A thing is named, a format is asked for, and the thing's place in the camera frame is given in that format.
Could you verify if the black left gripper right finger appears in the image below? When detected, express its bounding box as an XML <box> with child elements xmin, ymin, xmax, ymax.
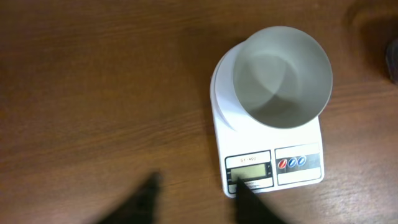
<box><xmin>234</xmin><ymin>178</ymin><xmax>286</xmax><ymax>224</ymax></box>

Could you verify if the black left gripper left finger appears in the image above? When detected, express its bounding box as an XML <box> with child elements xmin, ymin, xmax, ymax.
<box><xmin>97</xmin><ymin>172</ymin><xmax>161</xmax><ymax>224</ymax></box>

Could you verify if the white digital kitchen scale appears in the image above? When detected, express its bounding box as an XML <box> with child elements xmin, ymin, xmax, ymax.
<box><xmin>210</xmin><ymin>44</ymin><xmax>325</xmax><ymax>198</ymax></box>

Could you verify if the white bowl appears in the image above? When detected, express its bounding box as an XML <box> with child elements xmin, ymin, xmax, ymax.
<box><xmin>233</xmin><ymin>26</ymin><xmax>333</xmax><ymax>129</ymax></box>

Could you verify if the clear plastic container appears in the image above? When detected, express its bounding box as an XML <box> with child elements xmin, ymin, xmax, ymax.
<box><xmin>385</xmin><ymin>39</ymin><xmax>398</xmax><ymax>84</ymax></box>

